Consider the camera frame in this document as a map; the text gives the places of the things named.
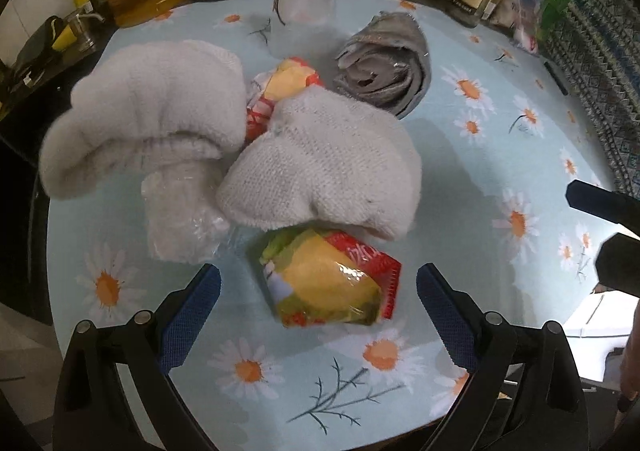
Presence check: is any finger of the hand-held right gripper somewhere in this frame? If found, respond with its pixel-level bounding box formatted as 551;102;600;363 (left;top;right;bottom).
566;180;640;228
594;233;640;298

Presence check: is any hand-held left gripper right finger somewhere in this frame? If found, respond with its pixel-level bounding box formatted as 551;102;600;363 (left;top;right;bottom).
416;262;593;451

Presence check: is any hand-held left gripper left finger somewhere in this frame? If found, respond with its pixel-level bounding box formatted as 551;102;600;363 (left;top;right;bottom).
52;263;223;451

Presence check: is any clear plastic wrap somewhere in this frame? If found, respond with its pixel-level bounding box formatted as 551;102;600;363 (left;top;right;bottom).
141;164;233;263

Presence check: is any yellow red snack packet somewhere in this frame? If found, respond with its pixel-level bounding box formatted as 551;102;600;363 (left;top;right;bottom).
259;227;403;329
245;57;323;142

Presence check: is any daisy print tablecloth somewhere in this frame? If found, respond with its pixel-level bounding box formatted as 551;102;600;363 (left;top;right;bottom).
45;0;621;451

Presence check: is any blue patterned woven cloth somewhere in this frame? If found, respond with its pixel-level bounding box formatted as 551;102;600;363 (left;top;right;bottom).
542;0;640;193

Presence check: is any white knitted cloth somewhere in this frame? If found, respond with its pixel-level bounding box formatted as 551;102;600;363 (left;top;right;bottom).
40;40;248;199
217;86;421;241

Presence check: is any grey rag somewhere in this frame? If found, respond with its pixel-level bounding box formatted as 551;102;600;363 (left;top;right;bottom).
332;11;433;121

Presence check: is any metal faucet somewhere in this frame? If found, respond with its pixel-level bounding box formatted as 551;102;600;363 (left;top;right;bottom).
65;8;107;52

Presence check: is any yellow black tool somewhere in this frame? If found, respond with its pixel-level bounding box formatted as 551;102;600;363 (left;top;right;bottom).
15;15;72;82

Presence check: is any clear printed plastic bag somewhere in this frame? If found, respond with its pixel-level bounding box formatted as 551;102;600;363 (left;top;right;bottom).
269;0;337;57

